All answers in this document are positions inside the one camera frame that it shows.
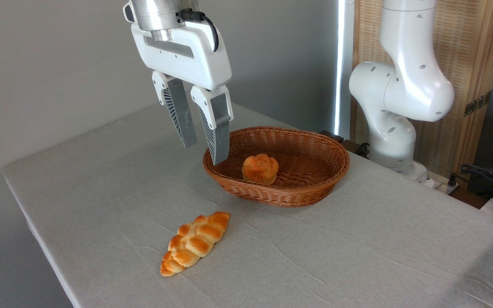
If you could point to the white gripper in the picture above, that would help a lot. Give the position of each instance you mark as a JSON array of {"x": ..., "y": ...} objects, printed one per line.
[{"x": 195, "y": 60}]

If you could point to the long braided bread loaf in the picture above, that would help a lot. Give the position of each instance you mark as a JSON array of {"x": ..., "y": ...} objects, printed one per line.
[{"x": 195, "y": 244}]

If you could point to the round golden bread roll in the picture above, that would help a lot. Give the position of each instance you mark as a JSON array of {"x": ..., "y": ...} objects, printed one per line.
[{"x": 260, "y": 170}]

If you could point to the brown wicker basket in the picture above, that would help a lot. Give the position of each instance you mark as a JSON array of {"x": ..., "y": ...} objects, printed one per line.
[{"x": 306, "y": 179}]

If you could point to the small black box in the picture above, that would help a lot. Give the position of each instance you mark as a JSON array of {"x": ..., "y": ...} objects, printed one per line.
[{"x": 332, "y": 136}]

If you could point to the grey tablecloth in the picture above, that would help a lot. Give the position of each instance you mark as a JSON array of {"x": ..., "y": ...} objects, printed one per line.
[{"x": 272, "y": 256}]

